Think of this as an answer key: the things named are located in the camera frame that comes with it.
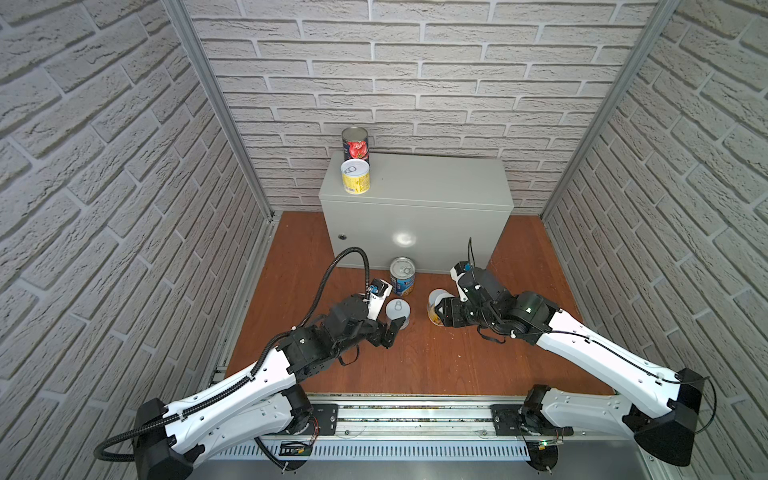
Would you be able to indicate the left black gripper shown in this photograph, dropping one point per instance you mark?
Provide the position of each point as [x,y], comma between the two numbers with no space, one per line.
[384,328]

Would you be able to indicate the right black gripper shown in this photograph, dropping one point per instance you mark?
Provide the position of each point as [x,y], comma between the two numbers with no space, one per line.
[452,312]

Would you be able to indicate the white flat-lid can front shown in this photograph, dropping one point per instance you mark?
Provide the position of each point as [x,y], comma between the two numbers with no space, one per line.
[434,299]

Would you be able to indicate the blue soup can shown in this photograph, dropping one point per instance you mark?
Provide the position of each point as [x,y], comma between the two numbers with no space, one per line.
[402,273]

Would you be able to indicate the yellow labelled can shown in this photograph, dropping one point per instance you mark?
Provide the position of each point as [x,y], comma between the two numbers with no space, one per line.
[355,176]

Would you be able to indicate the red tomato can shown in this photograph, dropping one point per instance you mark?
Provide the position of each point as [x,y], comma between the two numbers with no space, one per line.
[355,143]

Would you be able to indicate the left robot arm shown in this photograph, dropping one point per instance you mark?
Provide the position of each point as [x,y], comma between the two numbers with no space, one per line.
[264,398]

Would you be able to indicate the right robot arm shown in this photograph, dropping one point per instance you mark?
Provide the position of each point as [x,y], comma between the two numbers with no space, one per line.
[653,405]

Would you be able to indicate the white can centre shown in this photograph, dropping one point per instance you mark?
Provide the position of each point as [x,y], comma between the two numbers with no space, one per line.
[398,309]

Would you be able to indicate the grey metal cabinet box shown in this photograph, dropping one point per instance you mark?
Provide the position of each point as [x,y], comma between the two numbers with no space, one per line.
[432,210]

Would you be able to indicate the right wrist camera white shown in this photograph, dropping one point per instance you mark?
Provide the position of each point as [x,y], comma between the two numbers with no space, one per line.
[463,275]

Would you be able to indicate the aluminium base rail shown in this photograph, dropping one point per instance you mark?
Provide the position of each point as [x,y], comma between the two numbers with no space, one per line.
[429,419]

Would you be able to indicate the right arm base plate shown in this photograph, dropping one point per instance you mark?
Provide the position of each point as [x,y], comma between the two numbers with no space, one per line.
[519,420]

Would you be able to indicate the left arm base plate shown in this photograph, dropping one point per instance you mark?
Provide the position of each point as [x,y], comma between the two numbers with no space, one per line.
[322,420]

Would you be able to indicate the right aluminium corner post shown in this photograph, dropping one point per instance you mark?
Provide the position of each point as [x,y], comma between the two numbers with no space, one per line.
[657,22]

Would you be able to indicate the aluminium corner post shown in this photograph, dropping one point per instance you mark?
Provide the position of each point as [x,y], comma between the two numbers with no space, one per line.
[193,46]
[657,22]

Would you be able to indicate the left aluminium corner post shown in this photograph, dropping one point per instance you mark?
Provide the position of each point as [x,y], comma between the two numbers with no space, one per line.
[193,46]

